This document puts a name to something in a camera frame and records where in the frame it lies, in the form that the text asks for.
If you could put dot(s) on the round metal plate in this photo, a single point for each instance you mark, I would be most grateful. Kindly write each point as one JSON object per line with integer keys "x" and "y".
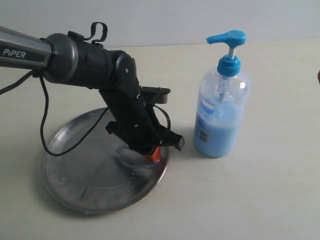
{"x": 81, "y": 170}

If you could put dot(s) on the left wrist camera grey black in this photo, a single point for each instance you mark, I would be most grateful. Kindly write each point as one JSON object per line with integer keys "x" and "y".
{"x": 154, "y": 95}

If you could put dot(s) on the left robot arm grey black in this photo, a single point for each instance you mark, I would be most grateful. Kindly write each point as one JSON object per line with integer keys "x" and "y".
{"x": 74, "y": 60}

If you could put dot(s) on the blue soap pump bottle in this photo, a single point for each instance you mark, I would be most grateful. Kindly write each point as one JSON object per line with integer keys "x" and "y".
{"x": 222, "y": 99}

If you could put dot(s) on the blue soap blob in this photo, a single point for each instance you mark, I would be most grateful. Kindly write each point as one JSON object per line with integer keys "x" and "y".
{"x": 132, "y": 159}

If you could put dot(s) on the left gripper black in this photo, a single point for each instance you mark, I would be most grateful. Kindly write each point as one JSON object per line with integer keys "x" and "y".
{"x": 137, "y": 125}

